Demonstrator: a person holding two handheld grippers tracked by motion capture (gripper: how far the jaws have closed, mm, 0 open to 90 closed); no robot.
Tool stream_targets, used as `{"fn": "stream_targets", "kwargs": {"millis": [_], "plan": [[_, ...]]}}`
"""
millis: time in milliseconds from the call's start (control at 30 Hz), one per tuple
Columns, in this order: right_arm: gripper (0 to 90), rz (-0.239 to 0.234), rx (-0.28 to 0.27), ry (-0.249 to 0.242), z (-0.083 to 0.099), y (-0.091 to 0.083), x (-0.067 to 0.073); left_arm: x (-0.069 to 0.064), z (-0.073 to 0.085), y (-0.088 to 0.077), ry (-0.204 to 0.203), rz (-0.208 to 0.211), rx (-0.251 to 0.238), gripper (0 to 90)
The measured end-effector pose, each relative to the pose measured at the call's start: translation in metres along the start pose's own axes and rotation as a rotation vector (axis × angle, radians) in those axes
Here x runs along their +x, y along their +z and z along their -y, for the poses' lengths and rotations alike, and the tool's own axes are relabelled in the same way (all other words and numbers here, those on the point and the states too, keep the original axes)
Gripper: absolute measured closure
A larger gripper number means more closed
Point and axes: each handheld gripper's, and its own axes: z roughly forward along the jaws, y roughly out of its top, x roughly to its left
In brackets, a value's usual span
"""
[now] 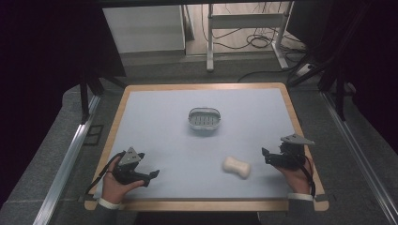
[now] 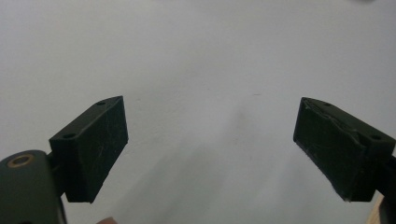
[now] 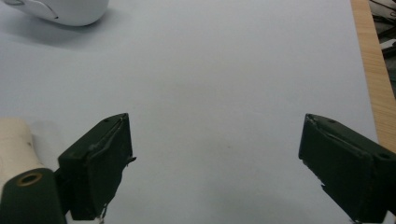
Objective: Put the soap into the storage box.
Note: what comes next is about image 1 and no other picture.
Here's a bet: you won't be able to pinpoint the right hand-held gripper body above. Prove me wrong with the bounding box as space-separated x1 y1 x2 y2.
269 133 315 172

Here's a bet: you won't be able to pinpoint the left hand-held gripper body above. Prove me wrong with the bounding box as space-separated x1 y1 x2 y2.
112 146 152 186

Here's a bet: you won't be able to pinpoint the person's left hand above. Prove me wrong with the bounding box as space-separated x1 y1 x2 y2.
100 156 145 206

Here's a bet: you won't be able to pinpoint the person's right hand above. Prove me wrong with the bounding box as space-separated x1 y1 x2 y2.
274 155 314 196

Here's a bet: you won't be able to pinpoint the cream soap bar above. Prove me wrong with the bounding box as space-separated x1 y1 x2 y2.
222 156 252 180

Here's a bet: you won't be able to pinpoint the light blue table mat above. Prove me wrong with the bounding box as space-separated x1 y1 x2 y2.
94 87 317 200

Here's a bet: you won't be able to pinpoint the grey soap dish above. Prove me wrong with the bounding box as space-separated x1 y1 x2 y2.
188 107 222 131

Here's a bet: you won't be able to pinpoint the black metal stand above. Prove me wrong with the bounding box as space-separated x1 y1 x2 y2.
286 27 360 122
78 72 128 126

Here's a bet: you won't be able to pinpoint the white power strip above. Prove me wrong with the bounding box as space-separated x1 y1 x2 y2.
295 63 315 78

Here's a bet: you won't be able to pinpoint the dark curtain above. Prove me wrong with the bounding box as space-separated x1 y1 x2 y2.
0 0 127 209
285 0 398 154

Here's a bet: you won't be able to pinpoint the white cabinet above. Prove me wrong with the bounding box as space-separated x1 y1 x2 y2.
101 5 187 54

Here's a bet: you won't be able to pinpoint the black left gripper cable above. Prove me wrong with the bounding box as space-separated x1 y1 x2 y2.
84 151 127 195

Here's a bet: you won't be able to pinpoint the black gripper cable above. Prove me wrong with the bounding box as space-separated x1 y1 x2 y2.
84 151 127 195
299 155 317 199

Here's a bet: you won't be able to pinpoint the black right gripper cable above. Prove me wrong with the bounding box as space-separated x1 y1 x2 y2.
299 155 317 199

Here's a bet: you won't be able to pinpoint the aluminium rail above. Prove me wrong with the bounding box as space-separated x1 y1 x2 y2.
32 95 101 225
321 91 398 225

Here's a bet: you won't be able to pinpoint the black floor cables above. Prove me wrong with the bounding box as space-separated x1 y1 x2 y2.
201 2 309 83

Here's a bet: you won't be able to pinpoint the white metal desk frame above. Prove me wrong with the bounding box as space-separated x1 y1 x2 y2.
206 1 296 73

